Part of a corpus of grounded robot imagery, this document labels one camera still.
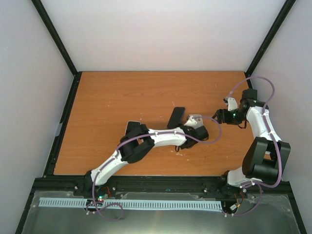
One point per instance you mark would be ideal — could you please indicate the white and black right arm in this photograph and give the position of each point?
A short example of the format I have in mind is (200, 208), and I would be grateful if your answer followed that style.
(266, 158)

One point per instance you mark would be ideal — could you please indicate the black aluminium frame rail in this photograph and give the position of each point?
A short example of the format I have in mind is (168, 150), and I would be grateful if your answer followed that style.
(203, 186)

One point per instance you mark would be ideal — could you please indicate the small black phone white case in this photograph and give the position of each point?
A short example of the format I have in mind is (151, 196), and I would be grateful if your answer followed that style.
(131, 125)

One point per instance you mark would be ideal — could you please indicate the grey metal front plate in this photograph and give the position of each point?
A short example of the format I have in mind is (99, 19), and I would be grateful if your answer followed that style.
(255, 214)

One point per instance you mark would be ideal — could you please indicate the light blue slotted cable duct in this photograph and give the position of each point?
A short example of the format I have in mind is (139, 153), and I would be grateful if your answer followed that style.
(130, 204)

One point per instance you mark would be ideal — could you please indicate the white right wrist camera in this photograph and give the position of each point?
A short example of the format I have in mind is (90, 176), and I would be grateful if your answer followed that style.
(230, 103)

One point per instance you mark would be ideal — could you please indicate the white silicone phone case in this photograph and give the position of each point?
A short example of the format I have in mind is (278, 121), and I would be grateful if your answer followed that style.
(197, 119)

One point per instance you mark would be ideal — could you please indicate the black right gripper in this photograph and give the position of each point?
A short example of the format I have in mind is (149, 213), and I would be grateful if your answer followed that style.
(224, 119)

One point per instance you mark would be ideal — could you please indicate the black left corner post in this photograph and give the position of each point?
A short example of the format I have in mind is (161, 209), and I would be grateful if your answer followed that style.
(38, 5)

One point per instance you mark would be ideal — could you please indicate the black right corner post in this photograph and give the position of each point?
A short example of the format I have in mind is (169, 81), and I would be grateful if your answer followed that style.
(281, 16)

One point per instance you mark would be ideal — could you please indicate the black corner post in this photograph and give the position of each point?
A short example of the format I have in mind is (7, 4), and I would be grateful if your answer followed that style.
(281, 16)
(38, 5)

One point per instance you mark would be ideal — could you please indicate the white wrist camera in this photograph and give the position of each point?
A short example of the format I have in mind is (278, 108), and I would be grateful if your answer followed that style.
(230, 103)
(192, 122)

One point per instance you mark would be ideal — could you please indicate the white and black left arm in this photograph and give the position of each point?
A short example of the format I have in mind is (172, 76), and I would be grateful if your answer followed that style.
(137, 143)

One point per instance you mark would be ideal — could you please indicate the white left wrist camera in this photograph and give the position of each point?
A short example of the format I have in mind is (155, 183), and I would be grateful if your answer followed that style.
(192, 122)

